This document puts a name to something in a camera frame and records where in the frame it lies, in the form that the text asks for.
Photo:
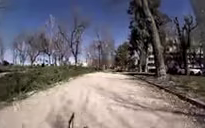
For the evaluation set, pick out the tall leaning pine tree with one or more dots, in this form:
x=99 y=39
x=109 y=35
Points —
x=155 y=43

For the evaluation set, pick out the green evergreen tree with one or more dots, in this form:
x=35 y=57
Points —
x=123 y=55

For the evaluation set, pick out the pale building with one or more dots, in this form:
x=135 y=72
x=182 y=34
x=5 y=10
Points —
x=196 y=53

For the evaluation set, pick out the bare tree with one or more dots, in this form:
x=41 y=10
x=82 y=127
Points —
x=185 y=46

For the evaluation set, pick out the row of bare trees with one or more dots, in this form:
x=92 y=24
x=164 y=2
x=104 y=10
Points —
x=75 y=43

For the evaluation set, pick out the shaded grass strip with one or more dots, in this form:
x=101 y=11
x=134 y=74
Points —
x=190 y=85

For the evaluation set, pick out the sandy dirt path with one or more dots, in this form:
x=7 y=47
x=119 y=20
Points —
x=100 y=96

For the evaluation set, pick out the stone kerb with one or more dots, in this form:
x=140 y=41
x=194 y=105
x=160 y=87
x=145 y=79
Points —
x=186 y=99

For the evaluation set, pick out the robot's own part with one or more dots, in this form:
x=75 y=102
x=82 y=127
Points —
x=71 y=120

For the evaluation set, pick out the green grass bank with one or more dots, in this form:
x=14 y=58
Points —
x=30 y=80

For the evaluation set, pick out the white car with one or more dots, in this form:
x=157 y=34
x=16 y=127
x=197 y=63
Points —
x=195 y=71

